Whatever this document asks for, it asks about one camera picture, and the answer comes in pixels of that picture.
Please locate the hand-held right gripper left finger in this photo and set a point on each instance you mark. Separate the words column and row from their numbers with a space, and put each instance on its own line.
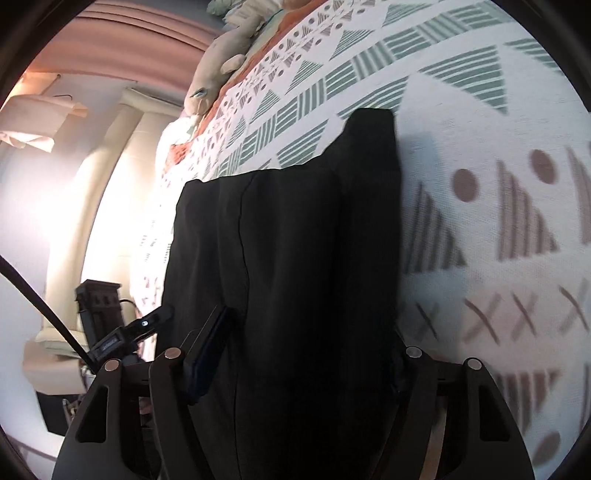
column 207, row 350

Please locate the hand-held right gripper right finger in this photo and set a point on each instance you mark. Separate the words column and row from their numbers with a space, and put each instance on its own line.
column 411, row 371

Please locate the black jacket with yellow logo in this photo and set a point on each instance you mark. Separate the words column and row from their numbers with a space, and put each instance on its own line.
column 295, row 277

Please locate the cream padded chair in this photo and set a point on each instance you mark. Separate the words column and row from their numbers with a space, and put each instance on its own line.
column 115, row 184

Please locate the cream hanging cloth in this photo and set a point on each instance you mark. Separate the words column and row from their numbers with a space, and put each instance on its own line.
column 32, row 120

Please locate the white patterned blanket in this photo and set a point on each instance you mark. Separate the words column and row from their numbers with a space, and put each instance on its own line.
column 485, row 138

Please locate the beige plush toy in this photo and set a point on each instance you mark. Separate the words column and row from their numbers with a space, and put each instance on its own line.
column 217, row 60

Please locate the pink curtain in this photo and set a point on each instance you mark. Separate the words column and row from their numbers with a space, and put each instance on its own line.
column 138, row 32

